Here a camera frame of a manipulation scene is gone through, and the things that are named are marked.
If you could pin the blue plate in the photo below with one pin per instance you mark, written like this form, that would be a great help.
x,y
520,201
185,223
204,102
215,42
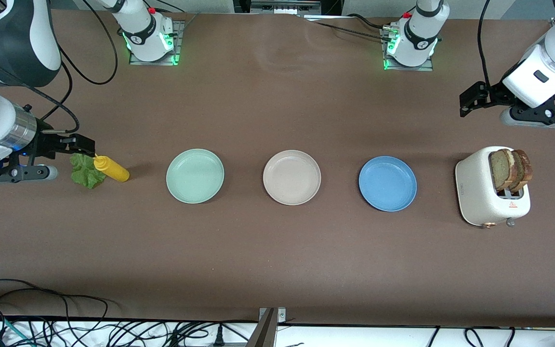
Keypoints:
x,y
388,183

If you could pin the brown bread slice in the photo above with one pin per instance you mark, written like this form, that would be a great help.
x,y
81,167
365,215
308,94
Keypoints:
x,y
524,168
500,168

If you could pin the yellow mustard squeeze bottle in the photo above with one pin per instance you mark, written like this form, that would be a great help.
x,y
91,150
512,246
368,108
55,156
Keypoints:
x,y
113,171

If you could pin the pale green plate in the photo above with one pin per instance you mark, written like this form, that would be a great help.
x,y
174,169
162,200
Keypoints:
x,y
195,176

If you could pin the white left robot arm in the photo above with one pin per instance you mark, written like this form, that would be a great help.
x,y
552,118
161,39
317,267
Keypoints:
x,y
547,72

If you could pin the grey metal table bracket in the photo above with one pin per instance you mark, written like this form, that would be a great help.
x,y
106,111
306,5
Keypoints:
x,y
271,315

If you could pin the beige plate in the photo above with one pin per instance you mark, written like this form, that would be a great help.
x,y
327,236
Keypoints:
x,y
292,177

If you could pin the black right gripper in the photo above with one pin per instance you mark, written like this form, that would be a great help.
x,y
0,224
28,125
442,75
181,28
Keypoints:
x,y
46,143

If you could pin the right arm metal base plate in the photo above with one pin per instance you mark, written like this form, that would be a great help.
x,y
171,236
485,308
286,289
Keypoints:
x,y
179,43

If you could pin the white two-slot toaster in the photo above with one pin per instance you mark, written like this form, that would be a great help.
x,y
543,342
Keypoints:
x,y
475,193

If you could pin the grey metal device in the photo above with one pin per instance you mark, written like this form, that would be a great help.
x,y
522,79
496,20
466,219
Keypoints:
x,y
284,7

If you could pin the green lettuce leaf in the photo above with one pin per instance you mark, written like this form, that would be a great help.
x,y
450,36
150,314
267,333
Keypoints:
x,y
85,176

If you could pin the black power plug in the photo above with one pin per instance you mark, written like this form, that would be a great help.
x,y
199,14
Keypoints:
x,y
218,335

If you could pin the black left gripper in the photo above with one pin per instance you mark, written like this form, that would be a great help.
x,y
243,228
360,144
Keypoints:
x,y
494,92

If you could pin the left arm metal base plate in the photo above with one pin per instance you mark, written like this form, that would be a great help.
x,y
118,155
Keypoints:
x,y
410,68

